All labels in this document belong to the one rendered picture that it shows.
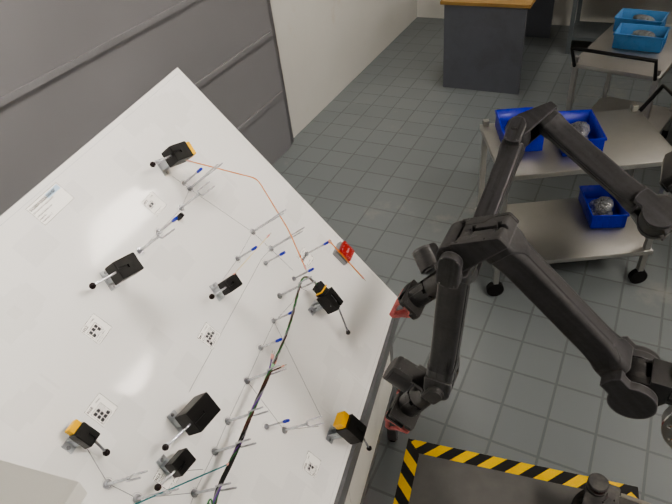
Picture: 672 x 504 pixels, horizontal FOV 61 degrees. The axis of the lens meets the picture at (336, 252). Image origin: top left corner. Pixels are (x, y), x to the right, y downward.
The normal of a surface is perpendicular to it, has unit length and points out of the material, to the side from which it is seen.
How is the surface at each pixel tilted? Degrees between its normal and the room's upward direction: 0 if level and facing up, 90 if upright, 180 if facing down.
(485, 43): 90
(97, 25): 90
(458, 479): 0
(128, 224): 53
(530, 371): 0
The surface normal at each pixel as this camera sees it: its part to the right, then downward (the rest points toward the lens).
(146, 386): 0.70, -0.37
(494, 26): -0.44, 0.61
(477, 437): -0.11, -0.76
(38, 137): 0.89, 0.22
